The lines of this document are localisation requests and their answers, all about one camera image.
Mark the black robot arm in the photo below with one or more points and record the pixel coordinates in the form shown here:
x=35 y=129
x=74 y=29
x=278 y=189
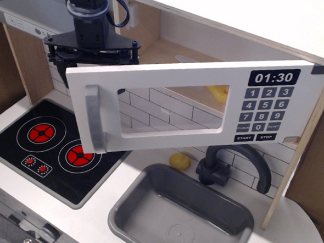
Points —
x=94 y=10

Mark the grey toy range hood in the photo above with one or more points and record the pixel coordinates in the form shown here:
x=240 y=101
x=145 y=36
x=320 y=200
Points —
x=37 y=17

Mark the yellow toy potato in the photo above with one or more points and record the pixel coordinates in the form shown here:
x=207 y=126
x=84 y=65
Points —
x=180 y=161

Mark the white toy microwave door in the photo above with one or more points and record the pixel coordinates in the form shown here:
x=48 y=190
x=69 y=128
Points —
x=268 y=101

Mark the yellow handled toy knife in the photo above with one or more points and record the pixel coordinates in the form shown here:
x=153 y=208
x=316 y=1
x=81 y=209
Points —
x=220 y=92

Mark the black toy stovetop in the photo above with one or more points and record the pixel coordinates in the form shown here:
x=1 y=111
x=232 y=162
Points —
x=43 y=146

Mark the grey toy oven front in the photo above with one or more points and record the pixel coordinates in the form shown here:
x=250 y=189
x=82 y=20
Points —
x=19 y=224

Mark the wooden toy kitchen cabinet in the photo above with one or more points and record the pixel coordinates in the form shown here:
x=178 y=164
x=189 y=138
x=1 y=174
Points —
x=292 y=26

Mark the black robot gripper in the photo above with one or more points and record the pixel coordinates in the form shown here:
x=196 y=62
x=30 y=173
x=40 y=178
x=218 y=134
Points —
x=90 y=43

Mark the grey toy sink basin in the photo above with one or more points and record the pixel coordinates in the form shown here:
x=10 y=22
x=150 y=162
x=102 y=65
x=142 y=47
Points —
x=165 y=206

